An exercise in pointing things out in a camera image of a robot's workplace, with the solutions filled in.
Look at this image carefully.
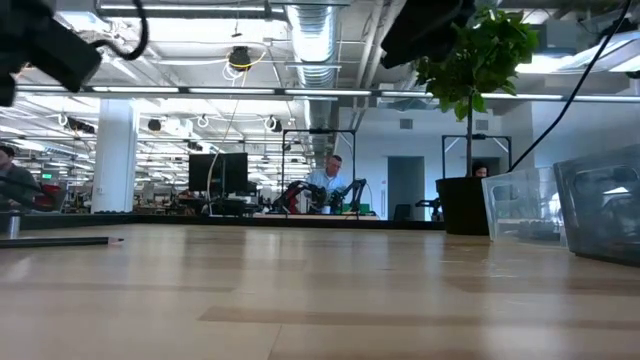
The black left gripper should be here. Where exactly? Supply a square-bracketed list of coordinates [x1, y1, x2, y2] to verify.
[0, 72, 16, 109]

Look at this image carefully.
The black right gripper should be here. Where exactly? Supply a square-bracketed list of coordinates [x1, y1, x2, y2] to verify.
[379, 0, 476, 70]

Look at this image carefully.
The dark grey pencil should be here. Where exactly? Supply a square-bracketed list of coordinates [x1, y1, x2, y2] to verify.
[0, 236, 125, 250]

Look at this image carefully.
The grey tinted plastic bin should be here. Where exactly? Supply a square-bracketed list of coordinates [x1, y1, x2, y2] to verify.
[552, 144, 640, 268]

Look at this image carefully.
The green leafy potted tree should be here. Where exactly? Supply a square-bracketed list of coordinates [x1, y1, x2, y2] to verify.
[414, 3, 540, 179]

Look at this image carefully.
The red office chair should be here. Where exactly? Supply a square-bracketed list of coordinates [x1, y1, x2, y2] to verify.
[32, 183, 64, 211]

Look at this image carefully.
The white round column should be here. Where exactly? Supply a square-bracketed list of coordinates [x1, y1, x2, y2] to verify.
[91, 98, 140, 215]

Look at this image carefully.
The grey door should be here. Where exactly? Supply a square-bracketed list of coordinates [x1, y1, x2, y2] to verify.
[387, 155, 426, 221]

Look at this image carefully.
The black plant pot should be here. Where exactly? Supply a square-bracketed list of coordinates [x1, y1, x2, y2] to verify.
[435, 176, 490, 236]

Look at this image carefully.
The clear plastic bin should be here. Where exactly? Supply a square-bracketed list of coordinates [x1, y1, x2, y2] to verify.
[481, 166, 569, 250]

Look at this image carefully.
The black computer monitor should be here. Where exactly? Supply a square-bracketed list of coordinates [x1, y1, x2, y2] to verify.
[188, 152, 249, 196]

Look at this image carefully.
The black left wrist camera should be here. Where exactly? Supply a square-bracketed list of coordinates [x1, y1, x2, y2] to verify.
[0, 9, 104, 95]

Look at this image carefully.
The silver ventilation duct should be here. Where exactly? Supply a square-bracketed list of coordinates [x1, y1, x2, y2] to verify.
[284, 3, 344, 89]

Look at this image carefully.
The black metal frame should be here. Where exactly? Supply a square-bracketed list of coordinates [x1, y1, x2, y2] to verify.
[441, 133, 513, 179]
[281, 128, 357, 221]

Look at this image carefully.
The black left camera cable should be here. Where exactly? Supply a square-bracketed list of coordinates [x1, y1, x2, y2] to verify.
[89, 0, 151, 62]

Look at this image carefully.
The long black hanging cable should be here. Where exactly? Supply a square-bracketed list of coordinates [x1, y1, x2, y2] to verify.
[508, 0, 634, 174]

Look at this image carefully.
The black table border rail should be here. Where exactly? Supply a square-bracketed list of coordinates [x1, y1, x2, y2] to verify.
[0, 213, 446, 231]

